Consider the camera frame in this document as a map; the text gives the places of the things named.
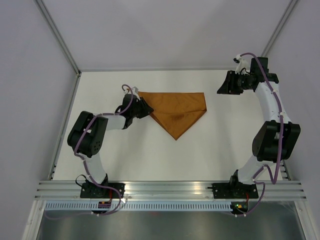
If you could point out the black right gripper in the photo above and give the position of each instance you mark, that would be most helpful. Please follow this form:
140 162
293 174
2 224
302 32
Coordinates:
228 86

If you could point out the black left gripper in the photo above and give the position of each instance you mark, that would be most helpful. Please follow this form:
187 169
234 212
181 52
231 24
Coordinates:
145 107

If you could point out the orange-brown cloth napkin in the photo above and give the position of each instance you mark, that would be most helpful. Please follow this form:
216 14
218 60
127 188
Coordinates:
175 112

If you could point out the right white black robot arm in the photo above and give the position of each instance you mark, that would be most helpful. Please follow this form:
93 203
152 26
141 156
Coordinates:
249 173

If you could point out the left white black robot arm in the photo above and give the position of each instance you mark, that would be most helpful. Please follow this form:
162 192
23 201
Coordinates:
88 132

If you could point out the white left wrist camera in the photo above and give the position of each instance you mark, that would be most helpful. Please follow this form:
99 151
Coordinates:
133 90

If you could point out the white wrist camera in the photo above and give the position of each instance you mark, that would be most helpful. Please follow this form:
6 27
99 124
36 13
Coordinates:
242 64
133 90

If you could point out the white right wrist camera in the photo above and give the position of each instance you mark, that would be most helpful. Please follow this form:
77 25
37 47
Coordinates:
242 64

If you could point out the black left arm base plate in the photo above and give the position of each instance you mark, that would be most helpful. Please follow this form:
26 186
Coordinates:
91 191

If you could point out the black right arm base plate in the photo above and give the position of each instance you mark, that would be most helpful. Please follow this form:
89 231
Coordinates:
225 191

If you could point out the aluminium right side rail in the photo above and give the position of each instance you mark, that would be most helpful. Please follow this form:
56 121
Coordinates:
271 144

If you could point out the aluminium frame post right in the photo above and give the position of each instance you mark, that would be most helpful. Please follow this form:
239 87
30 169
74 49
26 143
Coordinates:
284 19

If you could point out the aluminium frame post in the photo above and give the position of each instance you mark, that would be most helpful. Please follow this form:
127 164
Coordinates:
284 19
44 11

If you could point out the white slotted cable duct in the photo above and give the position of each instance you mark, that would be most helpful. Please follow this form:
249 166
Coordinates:
197 206

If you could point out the aluminium front rail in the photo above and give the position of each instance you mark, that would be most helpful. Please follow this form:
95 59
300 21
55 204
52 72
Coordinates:
284 190

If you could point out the aluminium frame post left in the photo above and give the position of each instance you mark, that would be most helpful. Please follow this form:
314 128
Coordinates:
44 11

